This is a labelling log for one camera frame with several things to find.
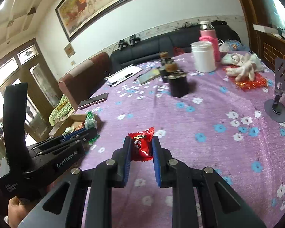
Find green candy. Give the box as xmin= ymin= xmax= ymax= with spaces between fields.
xmin=84 ymin=111 xmax=97 ymax=129

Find small red candy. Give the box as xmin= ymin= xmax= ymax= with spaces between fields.
xmin=128 ymin=127 xmax=154 ymax=162

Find person's left hand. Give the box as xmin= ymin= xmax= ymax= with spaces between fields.
xmin=7 ymin=197 xmax=38 ymax=228

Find cardboard box tray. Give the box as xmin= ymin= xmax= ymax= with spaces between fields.
xmin=49 ymin=114 xmax=87 ymax=138

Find green floral blanket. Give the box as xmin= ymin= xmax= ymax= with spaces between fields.
xmin=49 ymin=94 xmax=75 ymax=127

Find brown armchair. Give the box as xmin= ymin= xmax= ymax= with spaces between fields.
xmin=58 ymin=52 xmax=112 ymax=110

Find white paper notebook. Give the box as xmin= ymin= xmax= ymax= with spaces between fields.
xmin=106 ymin=64 xmax=142 ymax=87

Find black pen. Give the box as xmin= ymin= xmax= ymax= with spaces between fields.
xmin=109 ymin=73 xmax=134 ymax=86

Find purple floral tablecloth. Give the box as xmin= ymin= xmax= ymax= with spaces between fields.
xmin=81 ymin=53 xmax=285 ymax=227

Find wooden glass door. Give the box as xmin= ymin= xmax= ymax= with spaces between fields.
xmin=0 ymin=39 xmax=62 ymax=146

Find small green booklet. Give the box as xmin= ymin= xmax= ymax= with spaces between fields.
xmin=137 ymin=68 xmax=161 ymax=84

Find black clamp on sofa left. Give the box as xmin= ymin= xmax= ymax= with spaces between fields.
xmin=118 ymin=39 xmax=129 ymax=51

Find black clamp on sofa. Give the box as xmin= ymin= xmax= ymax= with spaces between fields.
xmin=129 ymin=35 xmax=140 ymax=46
xmin=118 ymin=39 xmax=129 ymax=51

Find black clamp on sofa right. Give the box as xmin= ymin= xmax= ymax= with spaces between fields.
xmin=129 ymin=35 xmax=140 ymax=46

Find black phone stand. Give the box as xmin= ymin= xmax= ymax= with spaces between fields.
xmin=264 ymin=57 xmax=285 ymax=123

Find rear black jar with cork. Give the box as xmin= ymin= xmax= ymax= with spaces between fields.
xmin=160 ymin=51 xmax=175 ymax=83

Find red bag on sofa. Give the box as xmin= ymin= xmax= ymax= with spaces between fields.
xmin=173 ymin=47 xmax=185 ymax=56

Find red foil bag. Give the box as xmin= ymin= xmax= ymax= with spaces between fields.
xmin=224 ymin=65 xmax=268 ymax=91

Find black leather sofa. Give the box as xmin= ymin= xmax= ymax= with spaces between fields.
xmin=109 ymin=23 xmax=241 ymax=73

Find white plastic jar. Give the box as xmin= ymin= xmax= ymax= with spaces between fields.
xmin=190 ymin=41 xmax=217 ymax=73

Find white cotton gloves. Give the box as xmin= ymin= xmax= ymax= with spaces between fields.
xmin=221 ymin=53 xmax=265 ymax=82

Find pink thermos bottle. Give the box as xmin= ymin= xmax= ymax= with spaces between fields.
xmin=199 ymin=21 xmax=221 ymax=62

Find white plastic bag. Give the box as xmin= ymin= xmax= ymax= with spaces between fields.
xmin=219 ymin=40 xmax=242 ymax=52

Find small wall plaque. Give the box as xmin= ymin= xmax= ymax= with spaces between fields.
xmin=64 ymin=43 xmax=75 ymax=58

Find framed wall painting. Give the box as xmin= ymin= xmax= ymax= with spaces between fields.
xmin=55 ymin=0 xmax=130 ymax=42

